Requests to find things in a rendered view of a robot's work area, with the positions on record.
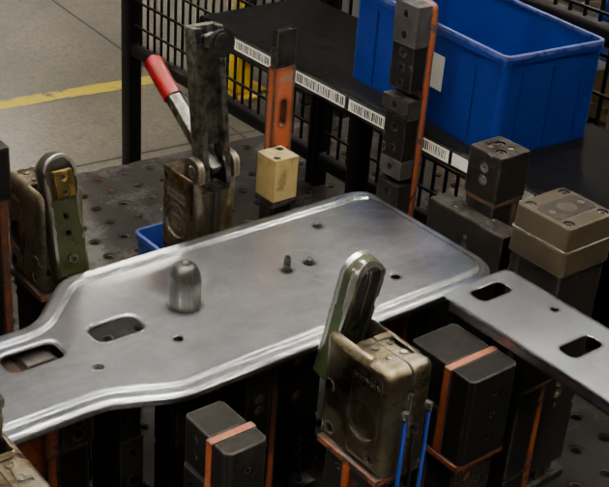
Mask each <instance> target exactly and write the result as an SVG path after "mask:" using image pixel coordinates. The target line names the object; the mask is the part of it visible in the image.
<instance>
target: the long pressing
mask: <svg viewBox="0 0 609 487"><path fill-rule="evenodd" d="M315 224H318V225H321V226H322V227H320V228H316V227H313V225H315ZM361 250H368V251H369V252H370V253H371V254H372V255H373V256H375V257H376V258H377V259H378V260H379V261H380V262H381V263H382V264H383V265H384V267H385V268H386V273H385V275H384V281H383V284H382V287H381V290H380V293H379V296H378V297H377V298H376V300H375V302H374V304H375V308H374V312H373V315H372V319H374V320H376V321H377V322H378V323H380V324H381V325H385V324H387V323H390V322H393V321H395V320H398V319H400V318H403V317H405V316H408V315H410V314H413V313H416V312H418V311H421V310H423V309H425V308H427V307H430V306H433V305H435V304H438V303H440V302H443V301H447V299H446V298H445V296H444V294H445V292H446V291H448V290H451V289H453V288H456V287H458V286H461V285H464V284H466V283H469V282H471V281H474V280H477V279H479V278H482V277H484V276H487V275H489V274H490V270H489V267H488V265H487V264H486V263H485V262H484V261H483V260H482V259H481V258H479V257H478V256H477V255H476V254H474V253H472V252H471V251H469V250H467V249H466V248H464V247H462V246H460V245H459V244H457V243H455V242H453V241H451V240H450V239H448V238H446V237H445V236H443V235H441V234H440V233H438V232H436V231H434V230H433V229H431V228H429V227H428V226H426V225H424V224H423V223H421V222H419V221H418V220H416V219H414V218H413V217H411V216H409V215H407V214H405V213H403V212H402V211H400V210H399V209H398V208H396V207H394V206H393V205H391V204H389V203H387V202H385V201H384V200H382V199H380V198H379V197H377V196H375V195H374V194H372V193H369V192H365V191H353V192H348V193H344V194H340V195H337V196H335V197H332V198H328V199H325V200H322V201H318V202H315V203H312V204H308V205H305V206H302V207H299V208H296V209H293V210H289V211H286V212H283V213H279V214H276V215H270V216H267V217H264V218H260V219H257V220H254V221H251V222H248V223H245V224H241V225H238V226H235V227H231V228H228V229H225V230H221V231H218V232H215V233H212V234H209V235H206V236H202V237H199V238H196V239H192V240H189V241H186V242H182V243H177V244H173V245H171V246H168V247H165V248H161V249H158V250H155V251H151V252H148V253H145V254H141V255H138V256H135V257H131V258H129V259H126V260H122V261H119V262H116V263H112V264H109V265H106V266H102V267H99V268H96V269H92V270H89V271H87V272H81V273H78V274H75V275H72V276H70V277H68V278H66V279H65V280H63V281H62V282H60V283H59V284H58V285H57V286H56V288H55V289H54V291H53V293H52V294H51V296H50V298H49V300H48V302H47V303H46V305H45V307H44V309H43V311H42V313H41V315H40V316H39V318H38V319H37V320H36V321H35V322H34V323H32V324H31V325H29V326H28V327H25V328H23V329H19V330H15V331H12V332H9V333H6V334H3V335H0V361H1V360H2V359H3V358H7V357H10V356H13V355H16V354H19V353H22V352H25V351H28V350H31V349H34V348H37V347H40V346H42V345H53V346H55V347H57V348H58V349H59V350H60V351H61V352H62V353H63V356H62V357H61V358H58V359H56V360H53V361H50V362H47V363H44V364H41V365H39V366H36V367H33V368H30V369H27V370H24V371H21V372H9V371H8V370H6V369H5V368H4V367H3V365H2V364H1V363H0V393H1V394H2V396H3V397H4V400H5V402H4V407H3V408H2V415H3V432H2V433H4V434H6V435H7V436H8V437H9V438H10V440H11V441H12V442H13V443H14V444H15V445H19V444H23V443H25V442H28V441H31V440H33V439H36V438H38V437H40V436H43V435H46V434H48V433H51V432H54V431H56V430H59V429H61V428H64V427H67V426H69V425H72V424H75V423H77V422H79V421H82V420H84V419H87V418H89V417H92V416H95V415H99V414H103V413H106V412H110V411H116V410H123V409H132V408H142V407H152V406H160V405H170V404H177V403H182V402H186V401H189V400H192V399H195V398H197V397H200V396H202V395H205V394H207V393H210V392H213V391H215V390H218V389H220V388H223V387H227V386H229V385H232V384H235V383H237V382H239V381H241V380H244V379H246V378H249V377H252V376H254V375H257V374H259V373H262V372H264V371H267V370H269V369H272V368H275V367H277V366H280V365H281V364H284V363H286V362H289V361H291V360H294V359H297V358H301V357H303V356H306V355H308V354H311V353H314V352H316V351H318V348H319V344H320V341H321V337H322V334H323V330H324V326H325V324H326V320H327V317H328V313H329V310H330V306H331V303H332V299H333V295H334V289H335V286H336V282H337V280H338V276H339V273H340V270H341V268H342V266H343V264H344V263H345V262H346V260H347V259H348V258H349V257H350V256H352V255H353V254H354V253H356V252H358V251H361ZM286 255H289V256H290V257H291V270H292V272H290V273H285V272H282V271H281V270H282V269H283V261H284V257H285V256H286ZM307 257H312V258H313V262H314V263H315V264H314V265H312V266H308V265H306V264H305V261H306V258H307ZM182 260H190V261H192V262H193V263H195V264H196V266H197V267H198V269H199V270H200V274H201V280H202V286H201V308H200V309H199V310H197V311H195V312H192V313H178V312H175V311H173V310H171V309H170V308H169V307H168V293H169V276H170V273H171V270H172V268H173V267H174V265H175V264H176V263H177V262H179V261H182ZM392 275H398V276H399V277H400V278H398V279H394V278H392V277H391V276H392ZM125 318H131V319H133V320H135V321H136V322H137V323H139V324H140V325H141V326H142V327H143V330H141V331H138V332H135V333H132V334H129V335H126V336H123V337H120V338H117V339H115V340H112V341H108V342H100V341H97V340H96V339H95V338H94V337H92V336H91V335H90V334H89V333H88V332H89V331H90V330H91V329H94V328H97V327H100V326H103V325H106V324H109V323H112V322H115V321H118V320H121V319H125ZM175 337H182V338H183V340H182V341H175V340H174V338H175ZM98 364H100V365H103V366H104V369H101V370H97V369H95V368H94V366H95V365H98Z"/></svg>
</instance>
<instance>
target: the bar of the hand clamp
mask: <svg viewBox="0 0 609 487"><path fill-rule="evenodd" d="M184 31H185V46H186V60H187V75H188V103H189V117H190V132H191V147H192V156H193V157H196V158H199V159H200V160H201V162H202V163H203V165H204V168H205V185H203V187H209V186H211V182H210V166H209V150H208V145H211V144H214V152H215V154H216V156H217V158H218V159H220V160H221V162H222V167H221V168H220V170H219V171H218V172H217V173H216V178H218V179H220V180H223V181H225V182H230V181H232V177H231V158H230V141H229V123H228V105H227V88H226V69H225V57H227V56H228V55H230V54H231V53H232V51H233V49H234V46H235V38H234V36H233V34H232V33H231V32H230V31H228V30H225V29H223V24H219V23H217V22H215V21H206V22H201V23H195V24H191V25H186V26H185V27H184Z"/></svg>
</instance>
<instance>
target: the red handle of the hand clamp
mask: <svg viewBox="0 0 609 487"><path fill-rule="evenodd" d="M144 67H145V69H146V71H147V72H148V74H149V75H150V77H151V78H152V80H153V82H154V84H155V86H156V87H157V89H158V91H159V93H160V95H161V97H162V99H163V100H164V102H166V103H167V104H168V106H169V108H170V110H171V111H172V113H173V115H174V117H175V119H176V120H177V122H178V124H179V126H180V127H181V129H182V131H183V133H184V134H185V136H186V138H187V140H188V142H189V144H190V146H191V132H190V117H189V107H188V105H187V104H186V102H185V100H184V98H183V97H182V92H181V90H180V88H179V87H178V85H177V83H176V81H175V80H174V78H173V76H172V74H171V73H170V71H169V69H168V67H167V66H166V65H165V63H164V61H163V60H162V58H161V56H156V55H151V56H149V57H148V58H147V59H146V62H145V64H144ZM208 150H209V166H210V175H213V174H216V173H217V172H218V171H219V170H220V168H221V167H222V162H221V160H220V159H218V157H217V156H216V154H215V152H214V151H213V149H212V147H211V145H208Z"/></svg>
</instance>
